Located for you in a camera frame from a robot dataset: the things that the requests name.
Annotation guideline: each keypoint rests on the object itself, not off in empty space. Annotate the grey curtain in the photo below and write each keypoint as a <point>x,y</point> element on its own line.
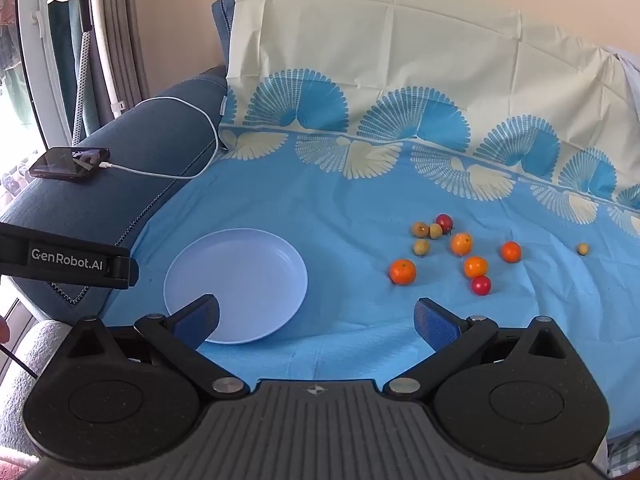
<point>127,40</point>

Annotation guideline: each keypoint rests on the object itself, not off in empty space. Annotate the teal curtain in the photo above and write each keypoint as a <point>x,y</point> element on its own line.
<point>62,60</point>

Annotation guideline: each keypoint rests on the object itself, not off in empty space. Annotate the white boucle cushion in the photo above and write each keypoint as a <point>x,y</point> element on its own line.
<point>22,405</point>

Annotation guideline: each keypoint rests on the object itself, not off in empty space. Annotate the blue fan-print cloth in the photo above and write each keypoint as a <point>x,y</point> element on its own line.
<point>350,180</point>

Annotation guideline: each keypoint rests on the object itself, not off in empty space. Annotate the pale blue round plate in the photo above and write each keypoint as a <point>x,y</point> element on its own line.
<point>240,275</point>

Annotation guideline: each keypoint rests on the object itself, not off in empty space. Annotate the white window frame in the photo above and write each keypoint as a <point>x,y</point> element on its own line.
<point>42,60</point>

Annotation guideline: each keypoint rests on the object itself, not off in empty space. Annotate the black smartphone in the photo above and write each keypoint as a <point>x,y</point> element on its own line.
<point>67,162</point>

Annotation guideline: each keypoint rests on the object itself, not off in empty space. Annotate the red cherry tomato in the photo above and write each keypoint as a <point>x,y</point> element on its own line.
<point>444,222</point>
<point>481,285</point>

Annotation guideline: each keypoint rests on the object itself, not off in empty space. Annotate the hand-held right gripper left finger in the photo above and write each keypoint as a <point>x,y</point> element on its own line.
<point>196,321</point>

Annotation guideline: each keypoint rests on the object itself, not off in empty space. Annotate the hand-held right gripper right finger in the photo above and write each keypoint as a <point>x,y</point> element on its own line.
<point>436,324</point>

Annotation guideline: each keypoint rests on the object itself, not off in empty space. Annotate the blue stitched back cushion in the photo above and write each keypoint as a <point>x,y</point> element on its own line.
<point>221,25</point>

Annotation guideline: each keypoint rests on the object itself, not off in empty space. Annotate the plastic-wrapped orange mandarin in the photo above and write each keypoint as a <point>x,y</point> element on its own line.
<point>461,243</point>

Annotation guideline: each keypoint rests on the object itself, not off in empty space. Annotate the checkered cloth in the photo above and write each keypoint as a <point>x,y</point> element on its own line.
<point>625,457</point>

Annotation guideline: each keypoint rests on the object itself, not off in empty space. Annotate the white steamer stand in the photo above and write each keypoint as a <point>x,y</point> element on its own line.
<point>102,40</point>

